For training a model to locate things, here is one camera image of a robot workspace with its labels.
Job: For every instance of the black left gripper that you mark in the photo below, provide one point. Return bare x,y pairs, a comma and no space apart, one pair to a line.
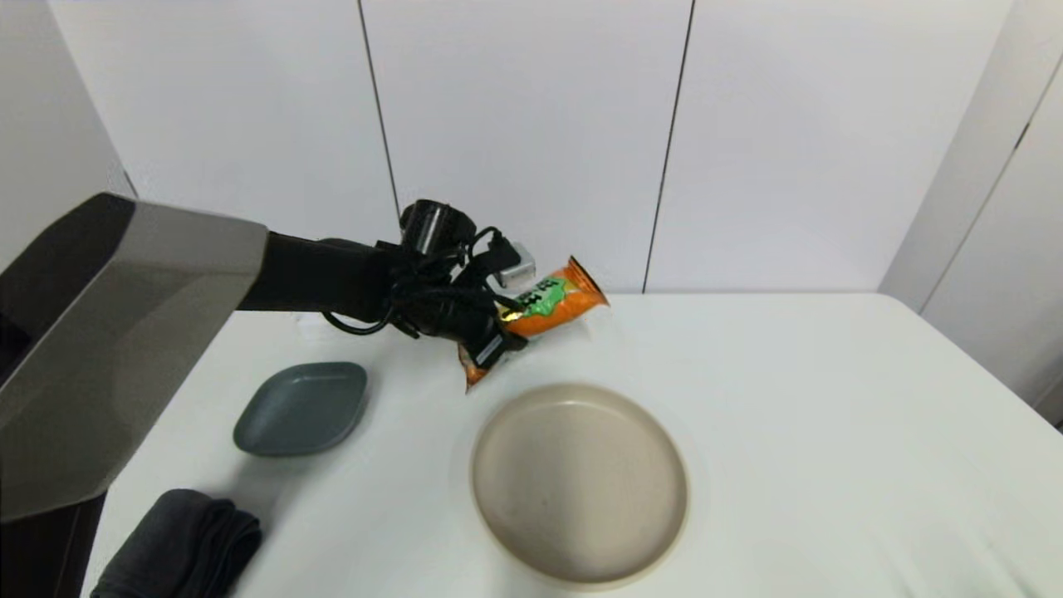
448,306

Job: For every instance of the orange cookie snack bag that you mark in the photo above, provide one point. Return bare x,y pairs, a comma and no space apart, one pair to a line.
558,312

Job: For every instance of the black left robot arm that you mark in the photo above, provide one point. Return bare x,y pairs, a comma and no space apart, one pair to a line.
124,332

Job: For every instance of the beige round plate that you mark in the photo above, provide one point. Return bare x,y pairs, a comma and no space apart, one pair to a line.
579,486

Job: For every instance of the grey-blue square plate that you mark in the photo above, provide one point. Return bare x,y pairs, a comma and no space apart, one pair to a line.
299,409

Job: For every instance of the dark grey folded cloth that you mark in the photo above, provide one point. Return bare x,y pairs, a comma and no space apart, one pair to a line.
176,548

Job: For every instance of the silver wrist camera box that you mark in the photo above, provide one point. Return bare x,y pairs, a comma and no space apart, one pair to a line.
516,267

